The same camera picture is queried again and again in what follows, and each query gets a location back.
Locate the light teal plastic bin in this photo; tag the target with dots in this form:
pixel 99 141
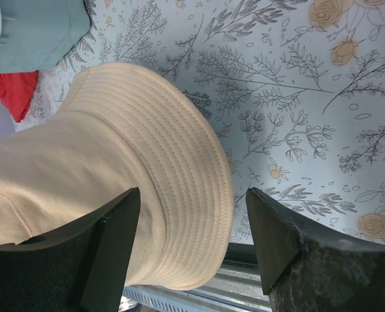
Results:
pixel 35 35

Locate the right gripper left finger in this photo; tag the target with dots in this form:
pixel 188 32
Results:
pixel 81 266

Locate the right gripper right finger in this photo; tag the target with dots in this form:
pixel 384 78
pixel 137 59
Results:
pixel 306 266

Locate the floral table mat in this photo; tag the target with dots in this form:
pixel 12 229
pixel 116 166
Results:
pixel 295 91

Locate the aluminium front rail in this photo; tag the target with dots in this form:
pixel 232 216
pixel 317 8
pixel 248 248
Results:
pixel 235 287

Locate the black beige cap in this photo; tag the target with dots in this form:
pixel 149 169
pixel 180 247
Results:
pixel 122 126

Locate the red cloth hat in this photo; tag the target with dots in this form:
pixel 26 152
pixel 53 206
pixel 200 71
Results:
pixel 16 91

